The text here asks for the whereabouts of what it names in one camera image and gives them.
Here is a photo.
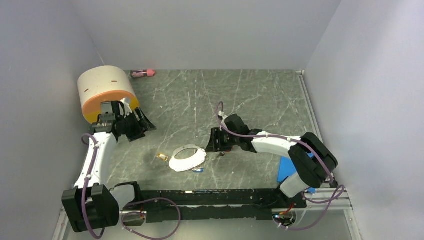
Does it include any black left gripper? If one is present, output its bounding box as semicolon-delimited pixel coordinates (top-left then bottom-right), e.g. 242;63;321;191
116;107;156;142

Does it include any white round drawer cabinet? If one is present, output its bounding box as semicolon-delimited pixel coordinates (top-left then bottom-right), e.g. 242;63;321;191
77;65;140;124

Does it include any pink capped small bottle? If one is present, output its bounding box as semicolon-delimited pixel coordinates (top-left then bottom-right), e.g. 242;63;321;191
130;69;156;79

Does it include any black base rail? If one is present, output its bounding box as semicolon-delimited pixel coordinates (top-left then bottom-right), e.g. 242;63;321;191
124;188;307;223

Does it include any blue foam pad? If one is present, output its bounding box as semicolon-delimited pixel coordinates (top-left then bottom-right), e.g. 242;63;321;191
277;156;316;198

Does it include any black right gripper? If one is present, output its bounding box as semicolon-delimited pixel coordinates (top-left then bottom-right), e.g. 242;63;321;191
204;127;240;153

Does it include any aluminium frame rail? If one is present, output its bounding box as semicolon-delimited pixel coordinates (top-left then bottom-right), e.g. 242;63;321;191
61;183;362;240

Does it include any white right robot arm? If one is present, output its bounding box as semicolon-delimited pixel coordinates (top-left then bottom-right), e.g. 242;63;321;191
205;110;338;208

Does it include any blue key tag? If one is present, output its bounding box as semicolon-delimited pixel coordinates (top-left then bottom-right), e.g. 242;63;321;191
192;167;204;173

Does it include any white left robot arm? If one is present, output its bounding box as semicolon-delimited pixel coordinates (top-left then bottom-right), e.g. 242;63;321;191
61;97;156;239

